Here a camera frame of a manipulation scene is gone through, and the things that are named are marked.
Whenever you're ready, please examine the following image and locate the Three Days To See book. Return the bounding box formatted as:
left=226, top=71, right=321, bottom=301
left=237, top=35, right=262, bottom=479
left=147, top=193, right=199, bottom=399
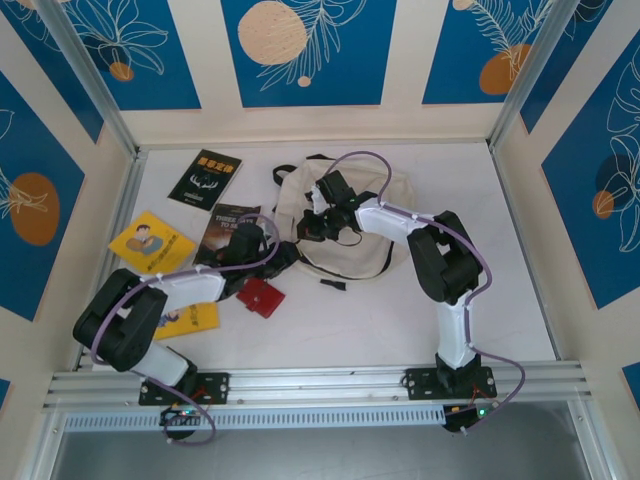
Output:
left=192, top=202, right=262, bottom=266

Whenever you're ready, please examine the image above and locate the red leather wallet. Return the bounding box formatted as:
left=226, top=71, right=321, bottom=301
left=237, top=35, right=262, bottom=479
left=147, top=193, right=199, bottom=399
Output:
left=235, top=277, right=286, bottom=321

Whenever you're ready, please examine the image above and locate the cream canvas backpack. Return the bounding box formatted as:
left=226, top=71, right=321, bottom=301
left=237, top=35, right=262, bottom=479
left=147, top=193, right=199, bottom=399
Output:
left=272, top=153, right=416, bottom=291

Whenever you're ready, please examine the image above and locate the black book with antlers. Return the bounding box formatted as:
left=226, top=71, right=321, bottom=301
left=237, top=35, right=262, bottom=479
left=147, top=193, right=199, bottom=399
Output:
left=167, top=148, right=244, bottom=206

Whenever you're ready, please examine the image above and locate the yellow book with blue-haired figure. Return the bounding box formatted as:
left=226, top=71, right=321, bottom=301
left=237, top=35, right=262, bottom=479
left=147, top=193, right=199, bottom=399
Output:
left=152, top=299, right=221, bottom=342

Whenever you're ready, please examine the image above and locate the yellow book with seated man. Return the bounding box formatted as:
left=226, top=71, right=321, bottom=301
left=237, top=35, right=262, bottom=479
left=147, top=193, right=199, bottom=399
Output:
left=108, top=209, right=196, bottom=274

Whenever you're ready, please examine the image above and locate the blue panel with cream circle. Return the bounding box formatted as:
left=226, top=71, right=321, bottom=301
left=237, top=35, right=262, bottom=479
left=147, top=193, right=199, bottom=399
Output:
left=220, top=0, right=399, bottom=109

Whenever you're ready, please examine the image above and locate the blue panel with orange circle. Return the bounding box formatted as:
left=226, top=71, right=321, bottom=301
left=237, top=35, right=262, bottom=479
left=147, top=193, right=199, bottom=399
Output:
left=542, top=47, right=640, bottom=311
left=422, top=0, right=556, bottom=106
left=0, top=69, right=86, bottom=322

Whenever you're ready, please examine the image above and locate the left circuit board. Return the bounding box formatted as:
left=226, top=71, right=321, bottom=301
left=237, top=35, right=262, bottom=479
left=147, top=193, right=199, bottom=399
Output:
left=159, top=405, right=206, bottom=426

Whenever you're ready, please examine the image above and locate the circuit board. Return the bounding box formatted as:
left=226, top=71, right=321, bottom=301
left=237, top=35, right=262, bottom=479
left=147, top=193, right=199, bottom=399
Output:
left=444, top=402, right=501, bottom=434
left=159, top=405, right=206, bottom=426

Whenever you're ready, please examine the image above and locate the grey metal shelf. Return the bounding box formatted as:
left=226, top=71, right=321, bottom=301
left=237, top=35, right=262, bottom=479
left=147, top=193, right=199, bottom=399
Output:
left=49, top=432, right=591, bottom=480

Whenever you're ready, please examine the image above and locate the right circuit board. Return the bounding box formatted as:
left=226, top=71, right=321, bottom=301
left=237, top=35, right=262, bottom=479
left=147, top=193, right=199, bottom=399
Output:
left=444, top=402, right=501, bottom=434

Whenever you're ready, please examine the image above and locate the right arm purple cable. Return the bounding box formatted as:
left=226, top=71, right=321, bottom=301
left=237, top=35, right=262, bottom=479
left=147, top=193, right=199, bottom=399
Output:
left=329, top=148, right=526, bottom=436

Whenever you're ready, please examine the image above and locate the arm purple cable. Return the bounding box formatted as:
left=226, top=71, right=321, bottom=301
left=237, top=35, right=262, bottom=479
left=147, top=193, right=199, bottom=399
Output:
left=89, top=213, right=281, bottom=446
left=329, top=148, right=526, bottom=436

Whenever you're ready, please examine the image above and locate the left aluminium side rail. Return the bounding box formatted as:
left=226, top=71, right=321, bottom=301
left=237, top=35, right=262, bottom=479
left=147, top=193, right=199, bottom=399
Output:
left=74, top=148, right=149, bottom=372

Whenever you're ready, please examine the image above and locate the aluminium side rail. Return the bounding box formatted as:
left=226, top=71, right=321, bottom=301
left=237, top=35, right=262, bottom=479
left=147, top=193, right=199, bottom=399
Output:
left=487, top=142, right=564, bottom=362
left=74, top=148, right=149, bottom=372

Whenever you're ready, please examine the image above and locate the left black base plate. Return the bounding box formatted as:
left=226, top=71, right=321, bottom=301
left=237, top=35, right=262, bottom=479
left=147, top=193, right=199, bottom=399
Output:
left=138, top=371, right=231, bottom=407

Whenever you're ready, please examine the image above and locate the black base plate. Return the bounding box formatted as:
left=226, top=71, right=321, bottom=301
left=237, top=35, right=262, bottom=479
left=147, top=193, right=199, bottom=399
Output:
left=138, top=371, right=231, bottom=407
left=403, top=366, right=499, bottom=401

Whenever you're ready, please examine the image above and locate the aluminium frame rail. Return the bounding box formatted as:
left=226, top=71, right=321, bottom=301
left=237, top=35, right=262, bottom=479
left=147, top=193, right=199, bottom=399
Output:
left=42, top=362, right=594, bottom=409

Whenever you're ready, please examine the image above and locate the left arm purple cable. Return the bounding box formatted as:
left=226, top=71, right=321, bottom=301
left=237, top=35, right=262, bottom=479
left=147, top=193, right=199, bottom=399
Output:
left=89, top=213, right=281, bottom=446

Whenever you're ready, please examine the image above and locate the slotted grey cable duct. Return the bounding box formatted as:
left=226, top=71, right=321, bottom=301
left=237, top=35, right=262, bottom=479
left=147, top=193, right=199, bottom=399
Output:
left=63, top=405, right=449, bottom=432

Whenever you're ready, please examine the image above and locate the right aluminium side rail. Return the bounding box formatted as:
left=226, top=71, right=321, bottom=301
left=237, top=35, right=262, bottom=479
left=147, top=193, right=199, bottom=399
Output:
left=487, top=142, right=564, bottom=362

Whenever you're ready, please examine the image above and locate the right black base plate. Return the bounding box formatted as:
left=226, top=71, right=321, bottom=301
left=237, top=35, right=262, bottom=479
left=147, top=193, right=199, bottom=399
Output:
left=403, top=366, right=499, bottom=401

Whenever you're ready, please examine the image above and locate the blue floral wall panel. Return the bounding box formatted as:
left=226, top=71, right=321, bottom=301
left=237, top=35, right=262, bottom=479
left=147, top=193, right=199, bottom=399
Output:
left=47, top=0, right=202, bottom=112
left=519, top=0, right=640, bottom=135
left=0, top=0, right=104, bottom=146

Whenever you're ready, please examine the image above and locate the right aluminium post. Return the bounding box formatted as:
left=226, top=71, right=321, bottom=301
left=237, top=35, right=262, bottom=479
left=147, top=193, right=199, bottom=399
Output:
left=487, top=0, right=576, bottom=151

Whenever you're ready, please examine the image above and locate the aluminium post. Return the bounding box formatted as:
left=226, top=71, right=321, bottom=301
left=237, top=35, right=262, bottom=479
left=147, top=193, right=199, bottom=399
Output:
left=487, top=0, right=576, bottom=151
left=37, top=0, right=141, bottom=159

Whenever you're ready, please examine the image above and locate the left aluminium post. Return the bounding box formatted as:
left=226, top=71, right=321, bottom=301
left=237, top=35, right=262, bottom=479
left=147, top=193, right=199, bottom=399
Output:
left=37, top=0, right=141, bottom=159

